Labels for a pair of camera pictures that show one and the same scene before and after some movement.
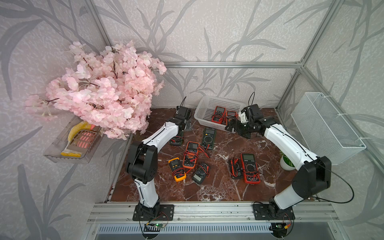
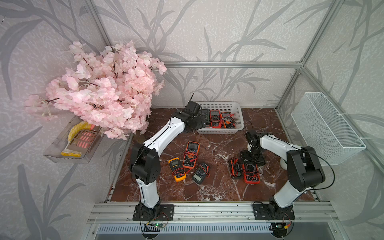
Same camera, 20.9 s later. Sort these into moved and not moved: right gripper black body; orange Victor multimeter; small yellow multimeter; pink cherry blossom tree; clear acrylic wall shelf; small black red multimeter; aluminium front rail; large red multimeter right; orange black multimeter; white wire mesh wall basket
Moved: right gripper black body; orange black multimeter
Not moved: small yellow multimeter; large red multimeter right; aluminium front rail; orange Victor multimeter; clear acrylic wall shelf; small black red multimeter; pink cherry blossom tree; white wire mesh wall basket
